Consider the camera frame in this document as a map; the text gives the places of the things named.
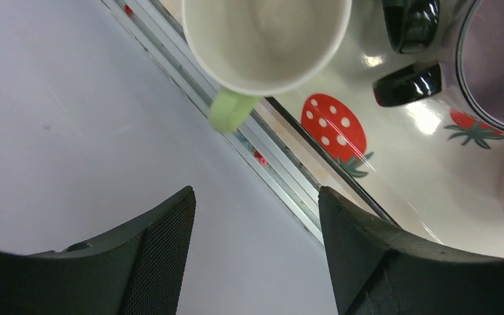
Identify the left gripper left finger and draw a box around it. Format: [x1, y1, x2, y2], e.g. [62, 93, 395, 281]
[0, 186, 196, 314]

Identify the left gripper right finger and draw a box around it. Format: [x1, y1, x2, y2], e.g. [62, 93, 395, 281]
[319, 186, 504, 314]

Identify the strawberry print tray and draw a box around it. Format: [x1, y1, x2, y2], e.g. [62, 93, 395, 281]
[261, 1, 504, 258]

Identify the purple cup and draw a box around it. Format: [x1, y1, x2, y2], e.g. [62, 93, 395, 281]
[373, 1, 504, 131]

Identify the dark green cup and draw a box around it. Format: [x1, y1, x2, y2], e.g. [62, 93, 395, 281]
[382, 0, 440, 54]

